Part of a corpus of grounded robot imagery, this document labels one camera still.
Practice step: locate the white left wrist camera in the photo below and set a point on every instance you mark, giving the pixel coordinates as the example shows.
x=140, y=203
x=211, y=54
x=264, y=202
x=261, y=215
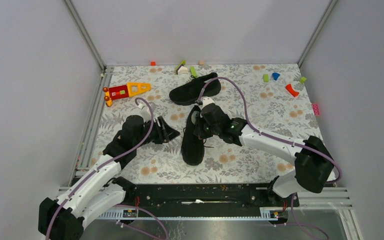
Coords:
x=144, y=110

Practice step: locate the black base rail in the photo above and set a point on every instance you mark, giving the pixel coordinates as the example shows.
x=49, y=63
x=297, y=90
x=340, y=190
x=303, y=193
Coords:
x=222, y=200

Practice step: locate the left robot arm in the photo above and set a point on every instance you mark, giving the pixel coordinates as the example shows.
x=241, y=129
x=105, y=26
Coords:
x=67, y=216

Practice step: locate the floral patterned mat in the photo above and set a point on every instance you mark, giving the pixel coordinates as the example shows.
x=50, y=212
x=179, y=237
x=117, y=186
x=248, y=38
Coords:
x=269, y=106

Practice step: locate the pink brick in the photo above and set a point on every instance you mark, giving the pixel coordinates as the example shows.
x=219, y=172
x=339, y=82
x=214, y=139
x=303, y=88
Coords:
x=316, y=109

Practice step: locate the green purple white block stack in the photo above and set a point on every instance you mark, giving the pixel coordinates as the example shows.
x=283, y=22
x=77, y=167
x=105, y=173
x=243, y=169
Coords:
x=181, y=68

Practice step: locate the red yellow toy rocket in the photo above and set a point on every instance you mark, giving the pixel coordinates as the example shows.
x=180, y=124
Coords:
x=127, y=90

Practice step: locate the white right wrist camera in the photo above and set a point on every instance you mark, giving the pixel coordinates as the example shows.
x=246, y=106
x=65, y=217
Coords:
x=206, y=101

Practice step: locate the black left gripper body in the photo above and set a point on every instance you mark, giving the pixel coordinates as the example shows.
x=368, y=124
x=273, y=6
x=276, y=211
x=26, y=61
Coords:
x=158, y=136

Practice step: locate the black sneaker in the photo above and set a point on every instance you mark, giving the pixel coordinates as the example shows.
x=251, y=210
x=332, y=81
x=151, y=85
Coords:
x=192, y=147
x=188, y=93

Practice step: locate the blue toy piece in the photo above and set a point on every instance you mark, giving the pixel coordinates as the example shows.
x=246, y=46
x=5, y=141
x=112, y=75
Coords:
x=275, y=76

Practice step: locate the red arch block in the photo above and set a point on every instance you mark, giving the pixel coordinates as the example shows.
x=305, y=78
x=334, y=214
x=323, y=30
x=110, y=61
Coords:
x=290, y=89

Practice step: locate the green small block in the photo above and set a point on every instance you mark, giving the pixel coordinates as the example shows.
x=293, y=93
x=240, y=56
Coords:
x=266, y=78

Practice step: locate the lime green long brick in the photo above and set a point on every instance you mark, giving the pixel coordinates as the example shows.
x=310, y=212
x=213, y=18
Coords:
x=193, y=72

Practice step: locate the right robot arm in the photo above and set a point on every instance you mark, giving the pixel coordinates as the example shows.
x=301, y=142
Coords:
x=310, y=158

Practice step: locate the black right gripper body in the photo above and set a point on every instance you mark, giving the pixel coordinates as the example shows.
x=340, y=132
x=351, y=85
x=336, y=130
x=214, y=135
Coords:
x=212, y=130

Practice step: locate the lime green corner block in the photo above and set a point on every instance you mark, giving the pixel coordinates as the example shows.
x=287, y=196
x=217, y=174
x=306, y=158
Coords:
x=303, y=80

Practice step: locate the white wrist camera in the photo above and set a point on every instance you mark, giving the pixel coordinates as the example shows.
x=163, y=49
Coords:
x=206, y=101
x=144, y=110

